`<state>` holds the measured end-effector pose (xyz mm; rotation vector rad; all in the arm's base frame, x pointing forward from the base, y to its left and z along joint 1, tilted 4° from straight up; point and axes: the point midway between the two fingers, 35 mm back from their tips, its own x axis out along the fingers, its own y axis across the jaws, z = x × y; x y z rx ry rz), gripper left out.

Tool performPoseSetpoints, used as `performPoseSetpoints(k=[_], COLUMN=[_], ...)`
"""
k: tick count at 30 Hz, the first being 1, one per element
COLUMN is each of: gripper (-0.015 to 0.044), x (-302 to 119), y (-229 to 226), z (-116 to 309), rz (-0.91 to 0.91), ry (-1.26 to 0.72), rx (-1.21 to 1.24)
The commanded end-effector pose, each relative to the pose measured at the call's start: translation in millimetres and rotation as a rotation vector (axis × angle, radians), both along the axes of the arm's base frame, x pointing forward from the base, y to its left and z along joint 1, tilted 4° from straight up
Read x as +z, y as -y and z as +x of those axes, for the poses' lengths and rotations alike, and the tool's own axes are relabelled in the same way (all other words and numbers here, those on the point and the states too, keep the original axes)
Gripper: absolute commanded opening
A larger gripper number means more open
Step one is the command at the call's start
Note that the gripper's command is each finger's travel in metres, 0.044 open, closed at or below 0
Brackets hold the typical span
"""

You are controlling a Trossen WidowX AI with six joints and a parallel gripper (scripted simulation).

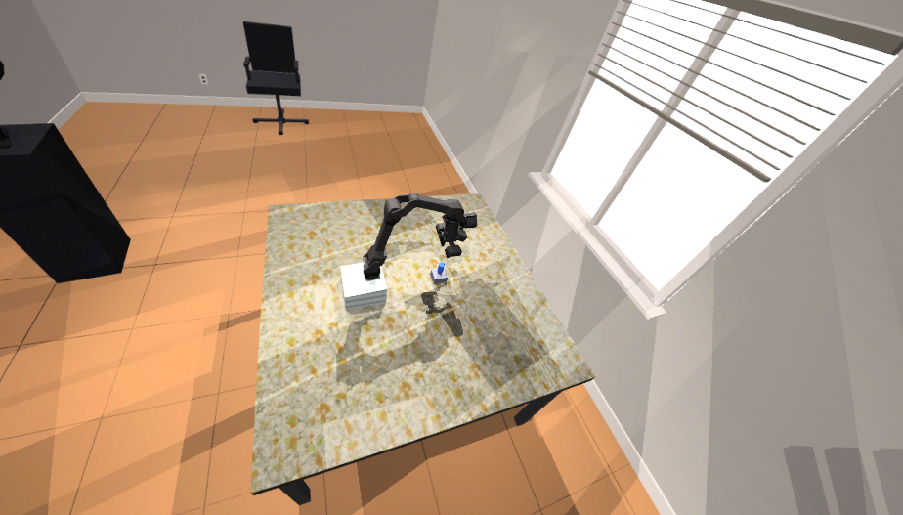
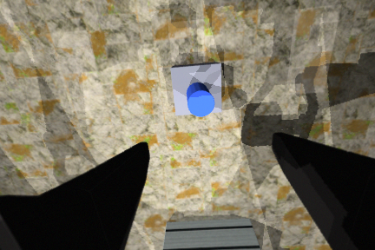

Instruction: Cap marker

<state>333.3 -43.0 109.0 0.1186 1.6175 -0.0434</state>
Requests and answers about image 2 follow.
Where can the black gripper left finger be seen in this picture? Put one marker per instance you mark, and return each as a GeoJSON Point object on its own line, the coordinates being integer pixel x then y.
{"type": "Point", "coordinates": [94, 211]}

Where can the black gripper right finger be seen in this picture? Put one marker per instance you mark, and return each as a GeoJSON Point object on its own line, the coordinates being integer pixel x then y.
{"type": "Point", "coordinates": [336, 186]}

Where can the blue cylinder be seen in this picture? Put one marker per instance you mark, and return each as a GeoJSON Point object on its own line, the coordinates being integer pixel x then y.
{"type": "Point", "coordinates": [199, 100]}

